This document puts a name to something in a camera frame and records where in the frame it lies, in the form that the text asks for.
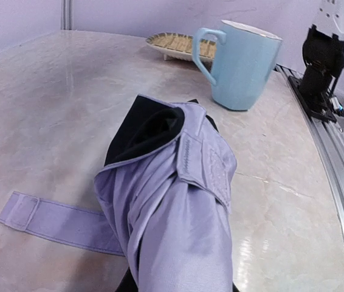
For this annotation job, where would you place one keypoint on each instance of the lavender folding umbrella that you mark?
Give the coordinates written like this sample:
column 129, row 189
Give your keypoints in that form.
column 165, row 196

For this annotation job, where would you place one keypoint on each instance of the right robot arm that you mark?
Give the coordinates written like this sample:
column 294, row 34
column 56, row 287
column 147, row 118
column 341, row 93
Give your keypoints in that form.
column 323, row 56

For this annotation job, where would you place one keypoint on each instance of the woven bamboo tray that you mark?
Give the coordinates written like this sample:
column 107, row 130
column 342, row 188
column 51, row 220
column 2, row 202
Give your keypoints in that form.
column 179, row 46

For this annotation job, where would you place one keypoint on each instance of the light blue ceramic mug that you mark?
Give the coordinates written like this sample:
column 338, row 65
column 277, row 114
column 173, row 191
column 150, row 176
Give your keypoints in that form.
column 244, row 59

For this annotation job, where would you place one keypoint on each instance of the right aluminium frame post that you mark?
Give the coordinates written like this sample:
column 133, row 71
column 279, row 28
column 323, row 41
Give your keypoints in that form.
column 66, row 14

